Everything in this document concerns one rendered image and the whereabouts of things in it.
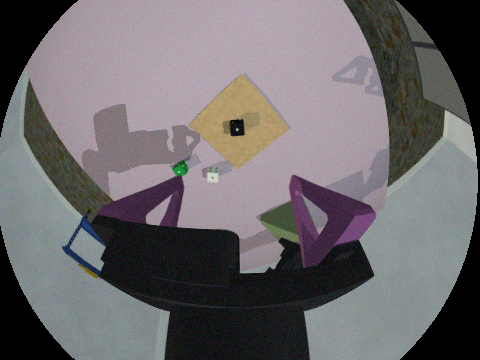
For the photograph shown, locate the tan square mat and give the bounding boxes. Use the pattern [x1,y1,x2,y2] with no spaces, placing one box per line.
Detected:
[189,74,289,170]

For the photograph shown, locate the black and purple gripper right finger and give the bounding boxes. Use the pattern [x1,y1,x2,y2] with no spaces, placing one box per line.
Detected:
[289,175,376,268]

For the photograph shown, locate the white die with black pips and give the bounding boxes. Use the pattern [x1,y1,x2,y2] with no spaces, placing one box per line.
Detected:
[207,167,220,183]

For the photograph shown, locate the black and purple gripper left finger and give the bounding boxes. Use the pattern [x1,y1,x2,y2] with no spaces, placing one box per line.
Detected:
[97,175,184,227]

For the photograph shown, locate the green die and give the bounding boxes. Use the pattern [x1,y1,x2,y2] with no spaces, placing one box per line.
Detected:
[172,160,189,176]

